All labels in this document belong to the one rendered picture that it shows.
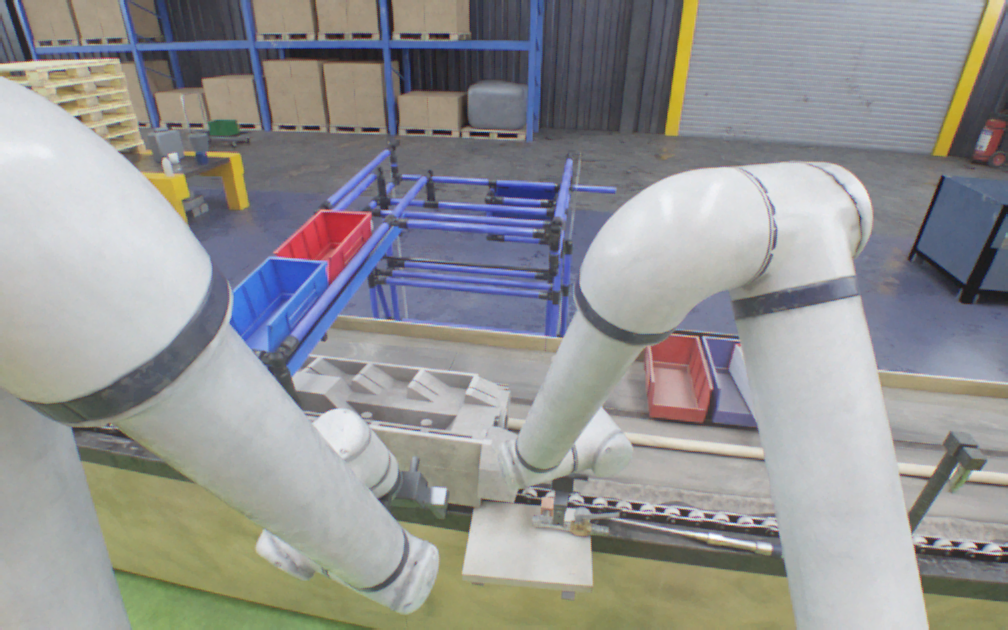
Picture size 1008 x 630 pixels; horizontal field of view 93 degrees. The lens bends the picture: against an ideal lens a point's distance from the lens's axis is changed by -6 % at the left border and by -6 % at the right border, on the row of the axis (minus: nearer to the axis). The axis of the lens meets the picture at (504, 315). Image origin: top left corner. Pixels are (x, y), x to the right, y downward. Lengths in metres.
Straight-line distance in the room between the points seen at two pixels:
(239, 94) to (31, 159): 11.84
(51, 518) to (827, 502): 0.62
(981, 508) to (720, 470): 0.74
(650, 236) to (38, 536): 0.51
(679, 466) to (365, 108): 9.81
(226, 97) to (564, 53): 6.85
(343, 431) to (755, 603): 1.25
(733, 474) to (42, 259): 1.64
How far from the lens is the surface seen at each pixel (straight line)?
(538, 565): 1.32
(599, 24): 11.25
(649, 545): 1.45
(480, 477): 1.30
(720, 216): 0.47
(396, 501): 0.93
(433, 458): 1.34
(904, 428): 2.18
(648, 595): 1.63
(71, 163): 0.28
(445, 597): 1.78
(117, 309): 0.28
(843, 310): 0.55
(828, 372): 0.54
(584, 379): 0.62
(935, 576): 1.70
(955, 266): 5.76
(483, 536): 1.36
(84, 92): 6.93
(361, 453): 0.76
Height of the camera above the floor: 1.89
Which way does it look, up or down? 30 degrees down
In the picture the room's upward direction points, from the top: 1 degrees clockwise
